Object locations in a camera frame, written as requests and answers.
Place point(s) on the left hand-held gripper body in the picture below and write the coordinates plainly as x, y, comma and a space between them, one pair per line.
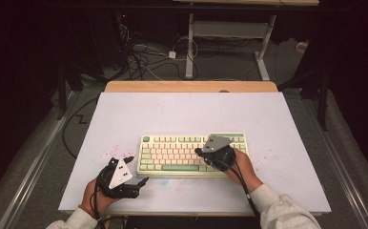
120, 173

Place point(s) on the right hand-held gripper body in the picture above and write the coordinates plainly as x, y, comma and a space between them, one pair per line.
215, 143

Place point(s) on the cream and green keyboard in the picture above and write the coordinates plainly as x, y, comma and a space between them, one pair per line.
172, 152

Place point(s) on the person's left hand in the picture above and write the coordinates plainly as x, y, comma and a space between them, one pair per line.
88, 200

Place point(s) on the person's right hand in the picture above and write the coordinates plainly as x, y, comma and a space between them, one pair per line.
252, 178

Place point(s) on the white table cover board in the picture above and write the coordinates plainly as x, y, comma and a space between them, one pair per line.
188, 111

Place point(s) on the wooden table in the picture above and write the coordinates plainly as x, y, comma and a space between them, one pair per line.
188, 86

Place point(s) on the black metal stand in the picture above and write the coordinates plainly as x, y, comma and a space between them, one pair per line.
61, 95
323, 105

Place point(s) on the white power adapter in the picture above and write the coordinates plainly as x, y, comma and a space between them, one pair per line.
172, 54

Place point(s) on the small white box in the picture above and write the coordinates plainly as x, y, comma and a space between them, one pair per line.
302, 47

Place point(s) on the dark curtain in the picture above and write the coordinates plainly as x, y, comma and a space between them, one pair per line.
13, 79
360, 79

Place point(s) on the aluminium floor rail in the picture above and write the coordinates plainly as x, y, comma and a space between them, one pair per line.
341, 171
36, 171

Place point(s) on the white metal frame desk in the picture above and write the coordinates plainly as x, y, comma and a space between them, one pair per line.
229, 29

